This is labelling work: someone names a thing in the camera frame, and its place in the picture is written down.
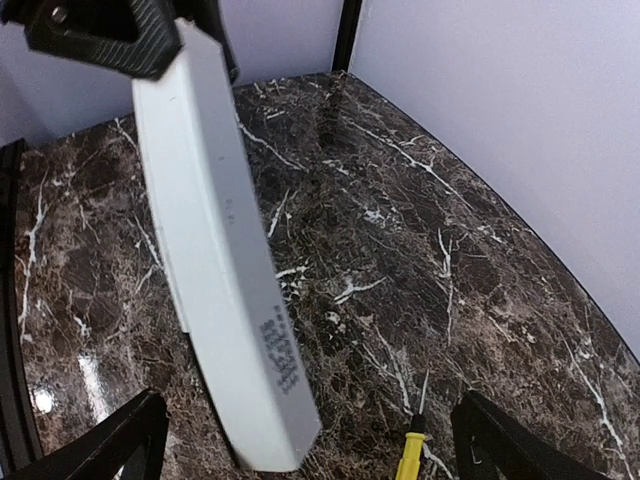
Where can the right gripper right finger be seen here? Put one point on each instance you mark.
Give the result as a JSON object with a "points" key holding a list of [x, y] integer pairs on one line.
{"points": [[490, 444]]}

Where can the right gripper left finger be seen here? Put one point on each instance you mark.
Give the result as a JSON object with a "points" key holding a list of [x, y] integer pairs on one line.
{"points": [[129, 444]]}

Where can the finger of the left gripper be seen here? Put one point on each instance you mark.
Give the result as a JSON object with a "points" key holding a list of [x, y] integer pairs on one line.
{"points": [[207, 16], [136, 38]]}

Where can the yellow handled screwdriver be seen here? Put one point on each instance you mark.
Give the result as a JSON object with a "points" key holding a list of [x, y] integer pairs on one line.
{"points": [[409, 463]]}

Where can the white remote control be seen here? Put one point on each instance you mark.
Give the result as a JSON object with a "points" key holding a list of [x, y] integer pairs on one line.
{"points": [[217, 259]]}

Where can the right black frame post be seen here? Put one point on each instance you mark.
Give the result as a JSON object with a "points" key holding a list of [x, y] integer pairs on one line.
{"points": [[346, 34]]}

